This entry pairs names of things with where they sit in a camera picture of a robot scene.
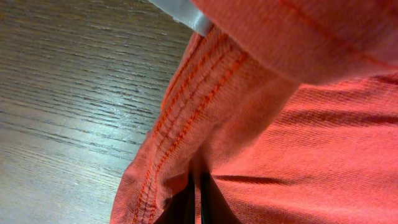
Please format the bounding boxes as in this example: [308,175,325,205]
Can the orange McKinney soccer t-shirt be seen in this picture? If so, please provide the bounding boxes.
[110,0,397,223]

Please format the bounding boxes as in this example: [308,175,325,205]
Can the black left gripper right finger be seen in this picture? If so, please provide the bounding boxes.
[200,174,241,224]

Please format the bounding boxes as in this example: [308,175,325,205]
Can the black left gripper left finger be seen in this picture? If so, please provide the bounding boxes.
[154,174,195,224]

